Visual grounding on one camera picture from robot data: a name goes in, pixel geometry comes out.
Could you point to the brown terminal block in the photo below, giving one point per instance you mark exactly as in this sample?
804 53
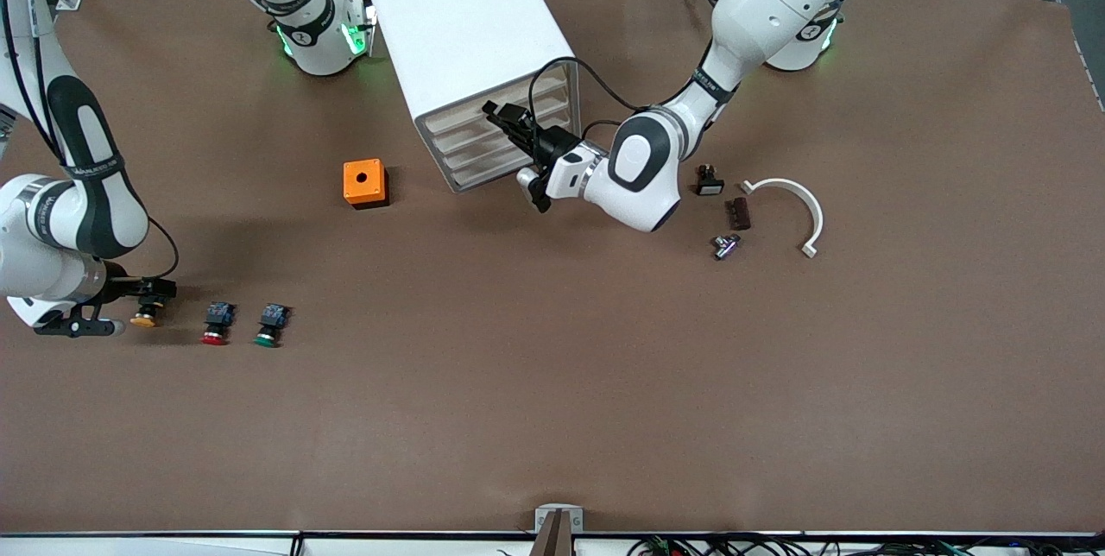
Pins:
737 214

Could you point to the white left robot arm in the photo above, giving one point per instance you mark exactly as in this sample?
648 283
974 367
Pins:
760 3

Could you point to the white curved plastic bracket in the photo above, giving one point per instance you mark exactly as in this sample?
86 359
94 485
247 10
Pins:
790 185

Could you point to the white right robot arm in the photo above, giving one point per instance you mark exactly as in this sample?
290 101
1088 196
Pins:
86 211

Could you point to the orange button box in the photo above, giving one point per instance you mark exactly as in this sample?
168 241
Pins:
363 180

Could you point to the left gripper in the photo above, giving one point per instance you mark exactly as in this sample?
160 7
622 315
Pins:
553 144

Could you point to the black rectangular switch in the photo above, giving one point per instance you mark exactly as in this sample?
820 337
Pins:
710 185

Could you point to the red push button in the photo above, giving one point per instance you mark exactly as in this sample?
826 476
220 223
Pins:
217 325

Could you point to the yellow push button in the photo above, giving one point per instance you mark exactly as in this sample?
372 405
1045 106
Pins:
143 320

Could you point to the grey metal table bracket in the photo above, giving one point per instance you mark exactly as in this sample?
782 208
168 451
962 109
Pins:
558 517

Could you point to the silver key switch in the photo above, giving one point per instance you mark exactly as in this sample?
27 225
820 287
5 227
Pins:
725 247

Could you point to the green push button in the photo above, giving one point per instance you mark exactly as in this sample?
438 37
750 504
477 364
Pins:
270 325

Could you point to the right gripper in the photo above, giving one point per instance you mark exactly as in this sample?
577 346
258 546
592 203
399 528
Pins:
129 287

